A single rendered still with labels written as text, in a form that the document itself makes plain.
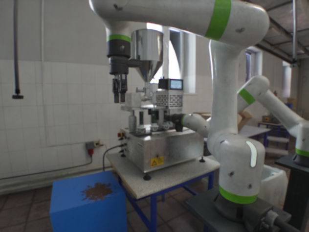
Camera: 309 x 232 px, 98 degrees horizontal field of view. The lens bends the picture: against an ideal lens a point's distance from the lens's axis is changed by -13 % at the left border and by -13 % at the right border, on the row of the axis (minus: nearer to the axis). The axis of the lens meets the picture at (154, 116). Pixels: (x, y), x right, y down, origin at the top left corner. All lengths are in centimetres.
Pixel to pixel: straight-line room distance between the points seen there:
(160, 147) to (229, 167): 65
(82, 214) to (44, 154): 157
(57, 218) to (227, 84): 122
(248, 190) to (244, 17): 48
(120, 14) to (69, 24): 224
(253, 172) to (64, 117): 237
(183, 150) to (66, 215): 93
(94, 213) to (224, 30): 125
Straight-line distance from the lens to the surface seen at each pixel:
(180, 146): 120
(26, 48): 265
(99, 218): 130
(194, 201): 64
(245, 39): 52
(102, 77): 258
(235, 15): 50
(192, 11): 48
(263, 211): 57
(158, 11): 49
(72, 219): 126
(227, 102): 63
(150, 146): 104
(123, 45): 60
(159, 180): 108
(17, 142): 266
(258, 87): 103
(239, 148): 49
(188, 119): 97
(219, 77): 64
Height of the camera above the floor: 130
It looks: 7 degrees down
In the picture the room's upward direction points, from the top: straight up
